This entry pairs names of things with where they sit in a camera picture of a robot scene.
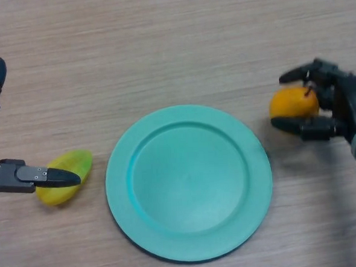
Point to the teal round plate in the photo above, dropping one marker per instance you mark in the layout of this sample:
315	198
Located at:
188	184

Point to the yellow green mango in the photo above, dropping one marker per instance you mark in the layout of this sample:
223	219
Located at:
68	163

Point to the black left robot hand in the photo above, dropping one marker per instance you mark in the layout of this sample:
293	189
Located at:
8	178

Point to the yellow orange pear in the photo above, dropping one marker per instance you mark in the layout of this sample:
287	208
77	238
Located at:
291	103

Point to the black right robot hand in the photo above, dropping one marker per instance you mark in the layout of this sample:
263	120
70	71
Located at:
351	98

